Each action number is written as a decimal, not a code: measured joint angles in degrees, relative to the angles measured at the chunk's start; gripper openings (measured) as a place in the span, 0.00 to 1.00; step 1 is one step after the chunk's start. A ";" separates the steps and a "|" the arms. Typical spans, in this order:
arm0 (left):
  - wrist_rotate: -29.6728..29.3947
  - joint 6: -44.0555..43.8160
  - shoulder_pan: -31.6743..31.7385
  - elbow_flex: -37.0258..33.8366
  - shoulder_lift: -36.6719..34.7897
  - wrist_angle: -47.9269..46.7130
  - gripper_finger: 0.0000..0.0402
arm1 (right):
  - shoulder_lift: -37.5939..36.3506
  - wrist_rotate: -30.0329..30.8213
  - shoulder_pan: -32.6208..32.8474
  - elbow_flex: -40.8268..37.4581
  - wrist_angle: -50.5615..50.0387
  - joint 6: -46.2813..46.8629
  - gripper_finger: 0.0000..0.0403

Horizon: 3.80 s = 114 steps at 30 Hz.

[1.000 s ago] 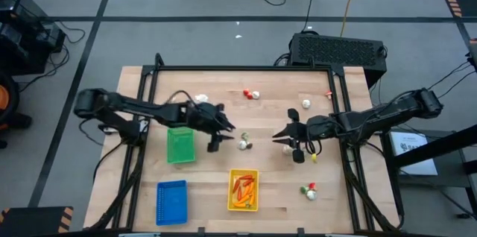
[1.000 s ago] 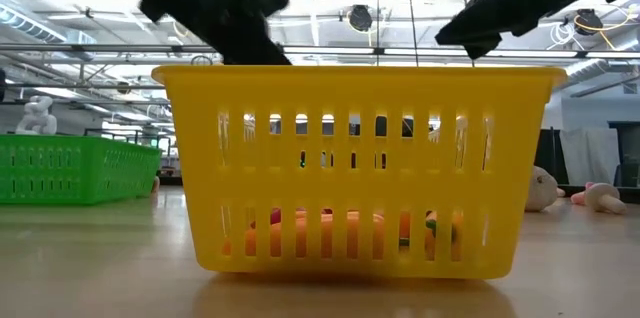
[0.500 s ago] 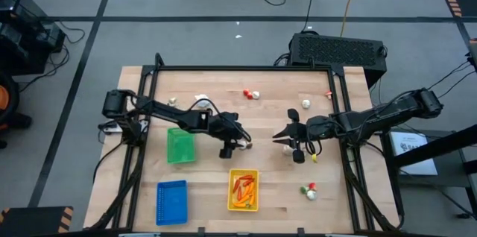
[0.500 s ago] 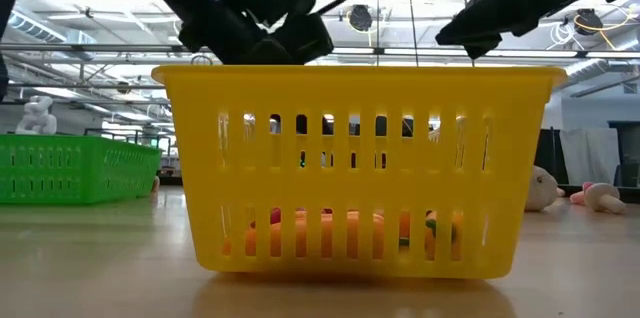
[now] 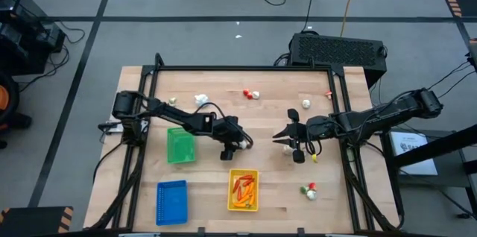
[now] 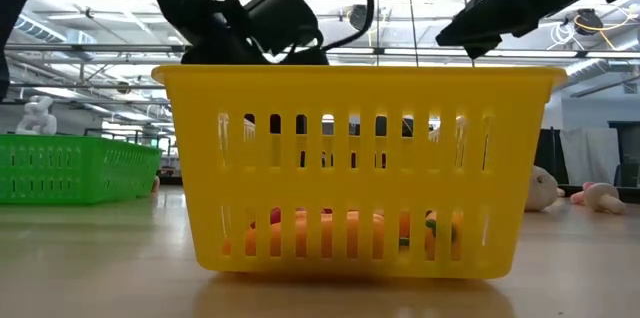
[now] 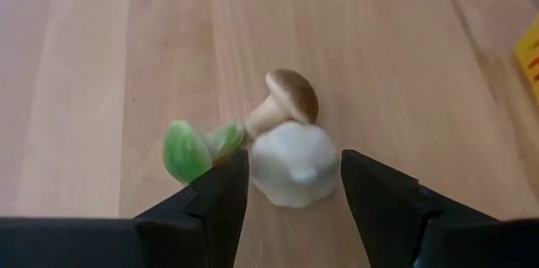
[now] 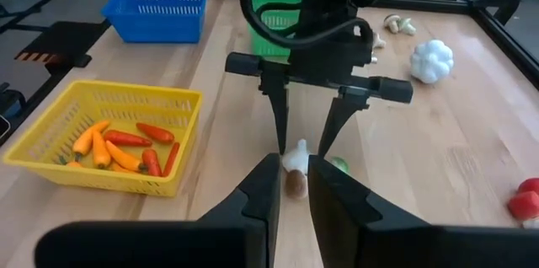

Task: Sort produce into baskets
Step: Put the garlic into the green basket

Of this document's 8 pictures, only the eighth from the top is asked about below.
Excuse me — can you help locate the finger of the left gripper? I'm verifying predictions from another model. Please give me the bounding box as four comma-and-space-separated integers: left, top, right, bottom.
259, 72, 291, 156
317, 86, 372, 158

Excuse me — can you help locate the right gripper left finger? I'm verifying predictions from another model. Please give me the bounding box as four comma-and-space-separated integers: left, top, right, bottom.
34, 153, 282, 268

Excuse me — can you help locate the tan cap white mushroom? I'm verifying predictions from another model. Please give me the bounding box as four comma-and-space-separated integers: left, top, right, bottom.
382, 13, 402, 35

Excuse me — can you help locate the green plastic basket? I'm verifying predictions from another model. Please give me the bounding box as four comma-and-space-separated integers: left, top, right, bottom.
248, 0, 303, 59

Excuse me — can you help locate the black hazard-striped floor mat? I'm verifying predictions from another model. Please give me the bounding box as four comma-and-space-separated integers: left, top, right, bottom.
12, 20, 110, 76

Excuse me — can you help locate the pale green mushroom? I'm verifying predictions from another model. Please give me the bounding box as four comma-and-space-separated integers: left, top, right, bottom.
398, 17, 418, 37

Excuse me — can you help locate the orange carrot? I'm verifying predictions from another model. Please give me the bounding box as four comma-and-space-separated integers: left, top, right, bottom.
104, 140, 147, 173

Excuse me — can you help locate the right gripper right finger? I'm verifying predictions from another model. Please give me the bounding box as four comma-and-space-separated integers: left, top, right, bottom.
307, 153, 539, 268

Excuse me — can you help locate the white plush toy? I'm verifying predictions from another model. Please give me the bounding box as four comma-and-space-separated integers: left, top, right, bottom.
409, 39, 456, 85

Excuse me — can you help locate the black aluminium table frame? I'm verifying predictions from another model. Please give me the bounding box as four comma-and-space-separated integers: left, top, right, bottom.
0, 0, 539, 92

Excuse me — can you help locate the red chili pepper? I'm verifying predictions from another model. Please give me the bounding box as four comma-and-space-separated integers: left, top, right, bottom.
141, 147, 163, 178
136, 122, 176, 146
162, 141, 182, 178
103, 129, 153, 148

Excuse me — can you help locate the green cap mushroom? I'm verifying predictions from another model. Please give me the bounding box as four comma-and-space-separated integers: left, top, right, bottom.
329, 156, 350, 175

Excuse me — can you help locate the yellow plastic basket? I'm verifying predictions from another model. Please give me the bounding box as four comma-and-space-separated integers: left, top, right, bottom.
2, 79, 204, 198

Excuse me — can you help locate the blue plastic basket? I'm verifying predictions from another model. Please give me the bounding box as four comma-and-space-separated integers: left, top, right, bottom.
100, 0, 211, 45

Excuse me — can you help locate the black corner clamp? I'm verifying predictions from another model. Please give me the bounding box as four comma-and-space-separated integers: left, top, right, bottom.
444, 0, 522, 27

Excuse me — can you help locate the orange pepper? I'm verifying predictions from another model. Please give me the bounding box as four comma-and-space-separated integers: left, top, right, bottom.
56, 156, 85, 169
91, 129, 113, 170
72, 119, 112, 157
109, 162, 142, 175

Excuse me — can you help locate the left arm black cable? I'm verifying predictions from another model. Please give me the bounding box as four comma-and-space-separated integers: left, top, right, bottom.
238, 0, 376, 50

